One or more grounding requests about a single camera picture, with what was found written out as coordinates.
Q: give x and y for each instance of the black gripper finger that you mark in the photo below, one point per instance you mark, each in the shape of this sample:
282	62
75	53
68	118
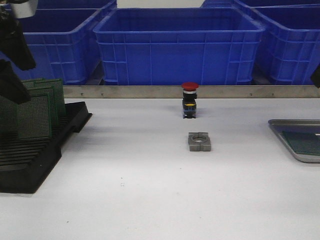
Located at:
13	44
11	87

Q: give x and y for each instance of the green perforated circuit board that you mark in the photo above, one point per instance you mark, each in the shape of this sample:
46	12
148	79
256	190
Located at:
304	143

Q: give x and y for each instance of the green circuit board left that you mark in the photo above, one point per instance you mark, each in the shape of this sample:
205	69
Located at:
8	116

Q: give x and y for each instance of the green circuit board middle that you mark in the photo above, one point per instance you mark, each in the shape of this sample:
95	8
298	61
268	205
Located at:
52	109

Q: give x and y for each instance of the green circuit board back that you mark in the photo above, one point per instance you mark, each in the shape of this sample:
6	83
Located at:
57	85

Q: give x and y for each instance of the black slotted board rack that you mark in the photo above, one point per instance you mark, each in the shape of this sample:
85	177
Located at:
25	164

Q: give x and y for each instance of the silver metal tray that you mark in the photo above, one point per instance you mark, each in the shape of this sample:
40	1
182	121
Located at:
298	125

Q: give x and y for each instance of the blue crate far back left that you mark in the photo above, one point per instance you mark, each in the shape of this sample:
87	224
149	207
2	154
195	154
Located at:
76	4

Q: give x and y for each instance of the blue plastic crate left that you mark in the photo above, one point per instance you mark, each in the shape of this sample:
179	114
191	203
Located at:
63	44

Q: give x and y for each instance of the blue plastic crate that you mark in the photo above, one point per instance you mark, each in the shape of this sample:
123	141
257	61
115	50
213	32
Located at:
171	46
289	51
63	44

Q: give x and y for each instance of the red emergency stop button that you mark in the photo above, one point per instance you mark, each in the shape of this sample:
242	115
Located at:
189	99

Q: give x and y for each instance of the blue plastic crate centre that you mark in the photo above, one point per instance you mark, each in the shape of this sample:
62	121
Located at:
171	46

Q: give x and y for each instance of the grey metal clamp block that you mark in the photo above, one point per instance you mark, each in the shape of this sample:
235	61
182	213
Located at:
199	142

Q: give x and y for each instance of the blue plastic crate right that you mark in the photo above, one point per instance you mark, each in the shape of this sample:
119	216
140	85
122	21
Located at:
289	51

